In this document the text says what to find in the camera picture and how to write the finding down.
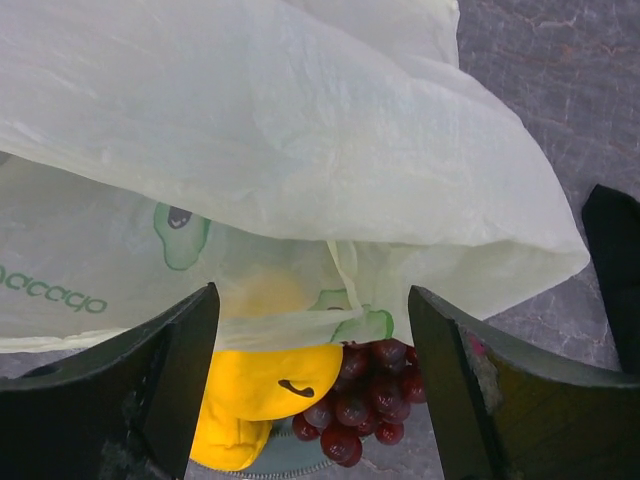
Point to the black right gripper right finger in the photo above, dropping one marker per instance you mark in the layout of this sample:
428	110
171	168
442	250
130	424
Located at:
502	408

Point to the yellow lemon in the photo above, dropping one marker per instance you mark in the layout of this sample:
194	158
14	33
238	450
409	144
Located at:
264	293

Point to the black folded cloth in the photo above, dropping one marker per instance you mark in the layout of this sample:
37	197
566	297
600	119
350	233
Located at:
611	222

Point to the light green plastic bag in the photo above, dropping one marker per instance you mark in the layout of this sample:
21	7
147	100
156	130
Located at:
151	147

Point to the grey green plate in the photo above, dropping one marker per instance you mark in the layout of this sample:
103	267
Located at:
283	457

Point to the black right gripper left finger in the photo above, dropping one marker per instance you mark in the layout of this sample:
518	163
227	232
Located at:
126	408

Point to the yellow pear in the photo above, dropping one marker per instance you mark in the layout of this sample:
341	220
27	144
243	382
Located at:
246	392

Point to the red grape bunch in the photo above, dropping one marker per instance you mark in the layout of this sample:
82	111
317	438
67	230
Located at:
378	384

